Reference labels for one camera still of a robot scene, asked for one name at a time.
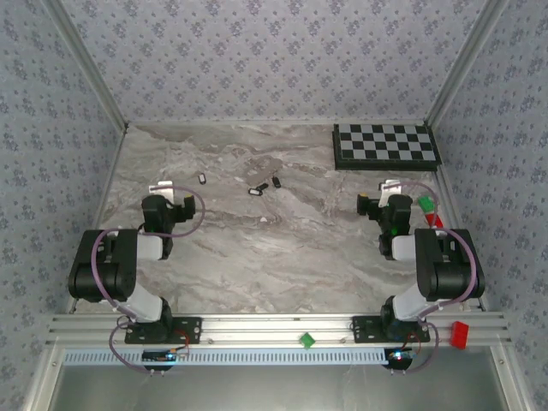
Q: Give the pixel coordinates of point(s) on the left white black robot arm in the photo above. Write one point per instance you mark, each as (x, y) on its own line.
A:
(111, 265)

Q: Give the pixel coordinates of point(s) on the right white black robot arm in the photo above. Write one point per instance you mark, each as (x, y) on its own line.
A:
(449, 265)

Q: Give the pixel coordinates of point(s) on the green toy brick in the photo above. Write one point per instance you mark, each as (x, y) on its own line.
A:
(425, 204)
(307, 340)

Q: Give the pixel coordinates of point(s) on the red toy brick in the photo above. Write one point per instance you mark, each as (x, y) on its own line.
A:
(439, 223)
(459, 335)

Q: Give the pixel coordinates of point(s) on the black grey checkerboard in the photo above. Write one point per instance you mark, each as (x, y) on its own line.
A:
(385, 143)

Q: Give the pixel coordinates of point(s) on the small circuit board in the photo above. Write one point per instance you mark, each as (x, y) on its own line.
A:
(398, 356)
(158, 355)

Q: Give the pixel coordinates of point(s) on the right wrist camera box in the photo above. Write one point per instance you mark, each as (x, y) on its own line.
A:
(387, 194)

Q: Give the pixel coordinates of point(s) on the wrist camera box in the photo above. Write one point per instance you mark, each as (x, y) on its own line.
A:
(164, 192)
(387, 194)

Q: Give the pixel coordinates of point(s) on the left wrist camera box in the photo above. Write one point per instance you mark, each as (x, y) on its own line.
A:
(164, 192)

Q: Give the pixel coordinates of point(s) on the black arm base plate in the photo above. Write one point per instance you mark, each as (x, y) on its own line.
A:
(188, 331)
(364, 329)

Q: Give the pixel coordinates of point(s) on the aluminium mounting rail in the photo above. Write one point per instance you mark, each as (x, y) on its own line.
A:
(265, 327)

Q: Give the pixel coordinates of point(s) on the aluminium frame post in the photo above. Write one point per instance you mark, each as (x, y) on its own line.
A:
(90, 64)
(463, 64)

